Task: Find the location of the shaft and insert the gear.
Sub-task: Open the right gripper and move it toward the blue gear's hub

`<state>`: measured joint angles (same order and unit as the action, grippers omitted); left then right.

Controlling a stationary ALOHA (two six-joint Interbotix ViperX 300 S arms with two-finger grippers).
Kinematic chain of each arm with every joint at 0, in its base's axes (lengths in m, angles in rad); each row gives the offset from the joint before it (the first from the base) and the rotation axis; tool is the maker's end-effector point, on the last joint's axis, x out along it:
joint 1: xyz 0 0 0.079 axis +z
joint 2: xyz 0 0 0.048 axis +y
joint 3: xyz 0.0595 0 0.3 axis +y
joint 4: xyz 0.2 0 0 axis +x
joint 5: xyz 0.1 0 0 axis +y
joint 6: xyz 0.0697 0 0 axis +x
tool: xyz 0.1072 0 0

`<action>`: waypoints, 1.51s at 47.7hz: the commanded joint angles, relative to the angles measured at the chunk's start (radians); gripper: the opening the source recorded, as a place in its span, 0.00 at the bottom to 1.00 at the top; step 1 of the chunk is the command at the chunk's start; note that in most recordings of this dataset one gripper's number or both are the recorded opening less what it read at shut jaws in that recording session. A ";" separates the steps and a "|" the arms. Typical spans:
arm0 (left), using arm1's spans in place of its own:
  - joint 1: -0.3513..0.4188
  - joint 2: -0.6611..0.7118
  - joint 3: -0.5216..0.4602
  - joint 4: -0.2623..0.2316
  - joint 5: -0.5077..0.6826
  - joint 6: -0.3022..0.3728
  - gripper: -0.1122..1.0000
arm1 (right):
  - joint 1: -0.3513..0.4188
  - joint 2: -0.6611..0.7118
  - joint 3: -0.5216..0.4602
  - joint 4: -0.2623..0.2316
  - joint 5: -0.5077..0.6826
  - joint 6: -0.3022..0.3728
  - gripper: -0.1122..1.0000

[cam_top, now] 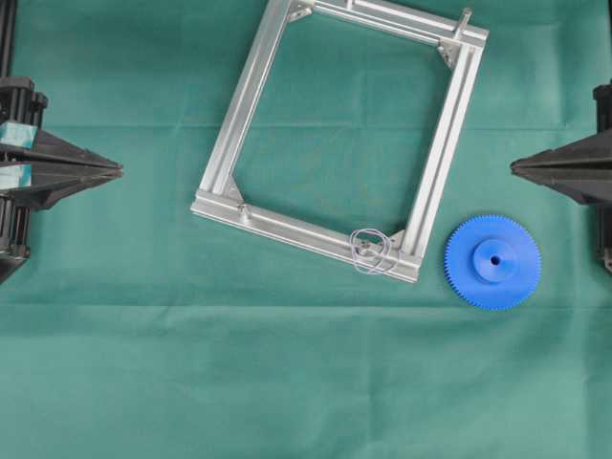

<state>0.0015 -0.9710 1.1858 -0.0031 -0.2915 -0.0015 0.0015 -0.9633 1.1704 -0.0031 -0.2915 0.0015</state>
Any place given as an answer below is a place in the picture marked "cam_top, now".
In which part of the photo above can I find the aluminium extrusion frame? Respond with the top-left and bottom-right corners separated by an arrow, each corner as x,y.
190,1 -> 489,282

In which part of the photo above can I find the steel shaft near bar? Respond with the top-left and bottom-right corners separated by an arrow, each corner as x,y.
237,203 -> 251,225

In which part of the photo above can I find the steel shaft far corner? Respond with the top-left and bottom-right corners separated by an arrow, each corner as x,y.
453,7 -> 472,40

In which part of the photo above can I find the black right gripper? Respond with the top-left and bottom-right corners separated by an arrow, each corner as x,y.
511,83 -> 612,206

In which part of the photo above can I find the blue plastic gear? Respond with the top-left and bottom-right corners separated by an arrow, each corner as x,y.
444,214 -> 541,311

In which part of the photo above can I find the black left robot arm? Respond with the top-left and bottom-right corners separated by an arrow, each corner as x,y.
1,1 -> 122,263

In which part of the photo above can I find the thin wire loop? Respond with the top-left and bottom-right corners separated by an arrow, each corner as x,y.
348,228 -> 402,275

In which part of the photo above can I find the green table cloth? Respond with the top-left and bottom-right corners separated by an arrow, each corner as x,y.
1,1 -> 611,458

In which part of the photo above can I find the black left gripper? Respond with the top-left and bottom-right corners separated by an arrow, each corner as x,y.
1,76 -> 122,258

